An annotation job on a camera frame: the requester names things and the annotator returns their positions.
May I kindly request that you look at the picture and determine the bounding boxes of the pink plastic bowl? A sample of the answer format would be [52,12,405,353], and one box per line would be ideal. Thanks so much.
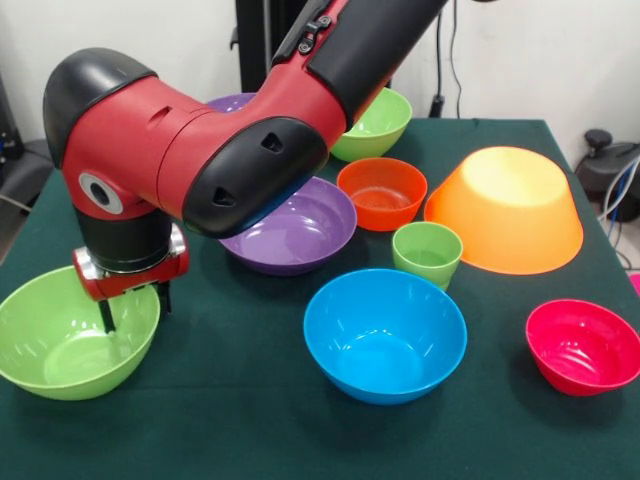
[524,298,640,398]

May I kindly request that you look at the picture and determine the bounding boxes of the large orange plastic bowl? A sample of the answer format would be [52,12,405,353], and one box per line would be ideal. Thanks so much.
[422,145,585,276]

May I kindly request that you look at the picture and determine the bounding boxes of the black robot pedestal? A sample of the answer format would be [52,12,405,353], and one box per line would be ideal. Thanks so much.
[229,0,309,96]

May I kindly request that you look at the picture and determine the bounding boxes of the blue cable bundle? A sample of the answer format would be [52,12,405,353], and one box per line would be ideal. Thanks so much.
[597,157,640,226]

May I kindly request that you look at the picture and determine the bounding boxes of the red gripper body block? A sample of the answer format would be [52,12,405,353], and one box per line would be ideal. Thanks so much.
[72,222,191,302]

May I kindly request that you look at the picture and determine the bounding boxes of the dark green tablecloth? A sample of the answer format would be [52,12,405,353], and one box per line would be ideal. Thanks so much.
[0,114,640,480]

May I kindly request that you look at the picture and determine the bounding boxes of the green plastic bowl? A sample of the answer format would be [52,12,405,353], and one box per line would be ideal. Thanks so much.
[329,87,413,164]
[0,265,162,402]

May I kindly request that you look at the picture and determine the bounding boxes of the purple plastic bowl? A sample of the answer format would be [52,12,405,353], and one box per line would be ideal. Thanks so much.
[205,92,259,116]
[218,176,359,278]

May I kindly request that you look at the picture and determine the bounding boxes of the orange-red plastic bowl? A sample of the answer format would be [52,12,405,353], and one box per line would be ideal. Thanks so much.
[336,157,429,233]

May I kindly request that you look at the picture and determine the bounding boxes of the black wall cable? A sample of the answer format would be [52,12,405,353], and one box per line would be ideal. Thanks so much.
[429,12,447,119]
[449,0,464,120]

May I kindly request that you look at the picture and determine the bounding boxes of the blue plastic bowl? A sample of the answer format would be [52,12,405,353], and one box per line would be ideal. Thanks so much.
[302,268,469,407]

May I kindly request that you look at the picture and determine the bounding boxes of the black pedestal foot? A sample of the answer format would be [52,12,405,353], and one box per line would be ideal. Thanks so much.
[0,138,56,211]
[574,128,640,221]

